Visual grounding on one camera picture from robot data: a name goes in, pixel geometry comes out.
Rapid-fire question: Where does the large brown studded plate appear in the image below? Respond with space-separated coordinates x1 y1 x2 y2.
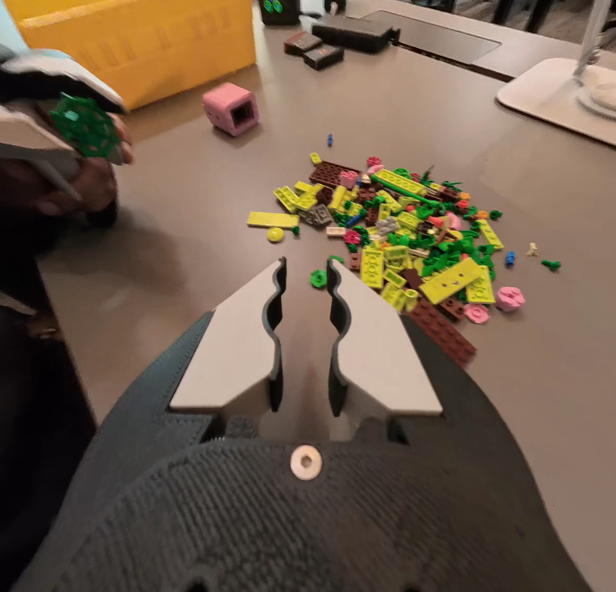
309 160 362 187

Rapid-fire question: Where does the dark maroon studded plate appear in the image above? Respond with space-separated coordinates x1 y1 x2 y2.
409 299 478 368

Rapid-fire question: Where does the pile of colourful toy bricks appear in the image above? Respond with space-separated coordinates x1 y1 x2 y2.
273 156 563 324

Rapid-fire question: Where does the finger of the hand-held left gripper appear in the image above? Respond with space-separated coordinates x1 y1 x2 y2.
0 104 124 165
0 48 127 116

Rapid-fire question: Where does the white monitor stand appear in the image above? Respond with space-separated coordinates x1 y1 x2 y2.
496 0 616 147

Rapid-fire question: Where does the green spoked wheel piece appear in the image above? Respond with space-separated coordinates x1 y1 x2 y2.
48 94 122 159

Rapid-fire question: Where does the small dark box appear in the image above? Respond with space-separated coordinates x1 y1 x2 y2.
303 44 345 71
283 31 323 56

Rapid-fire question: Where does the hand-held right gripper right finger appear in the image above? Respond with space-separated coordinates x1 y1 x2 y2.
327 258 443 418

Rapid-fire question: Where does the yellow storage bin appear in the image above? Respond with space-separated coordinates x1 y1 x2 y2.
0 0 257 113

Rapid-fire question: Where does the pink hollow cube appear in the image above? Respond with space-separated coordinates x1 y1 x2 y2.
201 82 261 137

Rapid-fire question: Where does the long lime flat tile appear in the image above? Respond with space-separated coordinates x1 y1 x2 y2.
246 210 300 229

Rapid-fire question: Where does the black device with green lights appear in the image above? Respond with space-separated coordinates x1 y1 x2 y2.
260 0 302 26

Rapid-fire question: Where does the person's left hand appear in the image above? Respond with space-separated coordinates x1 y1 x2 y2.
0 115 136 217

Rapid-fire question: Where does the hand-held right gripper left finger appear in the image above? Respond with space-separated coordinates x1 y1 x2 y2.
169 258 288 413

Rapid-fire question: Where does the long black bar device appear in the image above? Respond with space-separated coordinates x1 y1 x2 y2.
311 16 401 54

